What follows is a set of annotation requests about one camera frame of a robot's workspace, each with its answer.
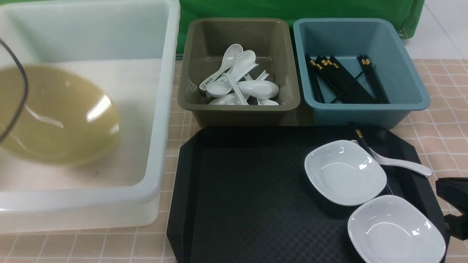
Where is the green cloth backdrop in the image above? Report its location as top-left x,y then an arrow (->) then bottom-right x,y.
177,0 -> 424,53

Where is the large white plastic tub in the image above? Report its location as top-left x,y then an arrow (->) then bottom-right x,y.
1,0 -> 180,233

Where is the teal plastic bin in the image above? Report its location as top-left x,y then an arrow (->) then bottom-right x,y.
293,18 -> 431,129

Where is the pale green square dish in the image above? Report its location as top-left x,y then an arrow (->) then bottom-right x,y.
304,140 -> 387,206

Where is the white spoon in bin right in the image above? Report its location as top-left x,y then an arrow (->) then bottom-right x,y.
236,80 -> 279,99

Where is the white square dish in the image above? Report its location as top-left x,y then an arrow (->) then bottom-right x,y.
347,195 -> 446,263

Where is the black chopsticks bundle in bin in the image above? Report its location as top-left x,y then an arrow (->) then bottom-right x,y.
305,54 -> 390,104

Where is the olive plastic bin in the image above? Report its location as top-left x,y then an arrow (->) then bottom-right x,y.
177,18 -> 301,128

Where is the white ceramic soup spoon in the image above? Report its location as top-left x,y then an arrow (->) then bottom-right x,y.
365,143 -> 433,178

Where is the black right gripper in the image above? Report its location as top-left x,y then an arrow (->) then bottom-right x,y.
435,178 -> 468,241

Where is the checkered beige tablecloth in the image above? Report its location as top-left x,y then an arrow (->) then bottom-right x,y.
1,59 -> 468,263

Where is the black plastic serving tray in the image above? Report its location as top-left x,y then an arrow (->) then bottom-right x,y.
166,126 -> 451,263

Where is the black cable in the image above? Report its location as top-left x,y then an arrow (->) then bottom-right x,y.
0,38 -> 29,143

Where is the yellow noodle bowl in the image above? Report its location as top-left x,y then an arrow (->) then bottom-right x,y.
0,65 -> 121,166

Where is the black chopstick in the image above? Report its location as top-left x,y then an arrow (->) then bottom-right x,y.
347,122 -> 393,195

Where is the white spoon in bin top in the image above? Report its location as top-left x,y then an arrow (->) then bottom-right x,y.
199,44 -> 244,92

